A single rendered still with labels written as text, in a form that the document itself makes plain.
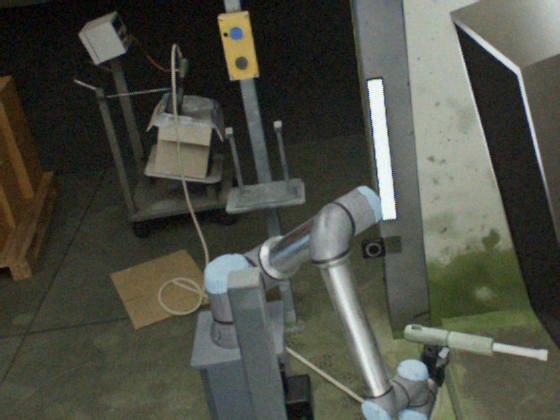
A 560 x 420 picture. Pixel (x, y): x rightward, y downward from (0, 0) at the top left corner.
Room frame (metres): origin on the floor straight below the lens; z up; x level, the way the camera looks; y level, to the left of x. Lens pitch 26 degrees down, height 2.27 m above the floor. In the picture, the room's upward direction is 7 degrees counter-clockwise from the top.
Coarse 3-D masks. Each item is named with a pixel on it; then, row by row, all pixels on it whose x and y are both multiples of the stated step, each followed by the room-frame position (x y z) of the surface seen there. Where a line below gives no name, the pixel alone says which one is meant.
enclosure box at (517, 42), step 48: (480, 0) 2.40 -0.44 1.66; (528, 0) 2.26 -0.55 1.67; (480, 48) 2.41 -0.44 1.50; (528, 48) 1.90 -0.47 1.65; (480, 96) 2.41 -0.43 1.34; (528, 96) 1.80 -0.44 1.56; (528, 144) 2.43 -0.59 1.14; (528, 192) 2.43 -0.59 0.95; (528, 240) 2.43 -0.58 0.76; (528, 288) 2.43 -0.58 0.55
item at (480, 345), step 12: (408, 336) 2.19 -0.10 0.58; (420, 336) 2.18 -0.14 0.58; (432, 336) 2.16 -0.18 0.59; (444, 336) 2.15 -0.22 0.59; (456, 336) 2.15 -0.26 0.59; (468, 336) 2.14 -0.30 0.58; (480, 336) 2.14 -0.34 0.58; (456, 348) 2.13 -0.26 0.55; (468, 348) 2.11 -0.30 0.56; (480, 348) 2.09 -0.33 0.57; (492, 348) 2.09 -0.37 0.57; (504, 348) 2.08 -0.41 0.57; (516, 348) 2.07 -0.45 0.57; (528, 348) 2.06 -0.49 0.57
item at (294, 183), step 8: (256, 184) 3.10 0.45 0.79; (264, 184) 3.10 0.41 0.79; (272, 184) 3.09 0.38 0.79; (280, 184) 3.08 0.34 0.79; (296, 184) 3.06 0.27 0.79; (232, 192) 3.06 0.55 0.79; (256, 192) 3.03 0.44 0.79; (232, 200) 2.98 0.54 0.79; (288, 200) 2.91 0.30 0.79; (296, 200) 2.91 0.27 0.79; (232, 208) 2.90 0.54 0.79; (240, 208) 2.90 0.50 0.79; (248, 208) 2.89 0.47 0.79; (256, 208) 2.89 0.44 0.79; (264, 208) 2.89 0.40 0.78
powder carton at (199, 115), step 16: (176, 96) 4.61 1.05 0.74; (192, 96) 4.61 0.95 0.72; (160, 112) 4.28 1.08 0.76; (192, 112) 4.60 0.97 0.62; (208, 112) 4.58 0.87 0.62; (160, 128) 4.20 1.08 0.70; (192, 128) 4.22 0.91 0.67; (208, 128) 4.23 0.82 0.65; (160, 144) 4.23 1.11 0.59; (176, 144) 4.24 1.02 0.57; (192, 144) 4.24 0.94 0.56; (208, 144) 4.19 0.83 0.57; (160, 160) 4.23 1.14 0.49; (176, 160) 4.23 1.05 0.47; (192, 160) 4.24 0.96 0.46; (192, 176) 4.24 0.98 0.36
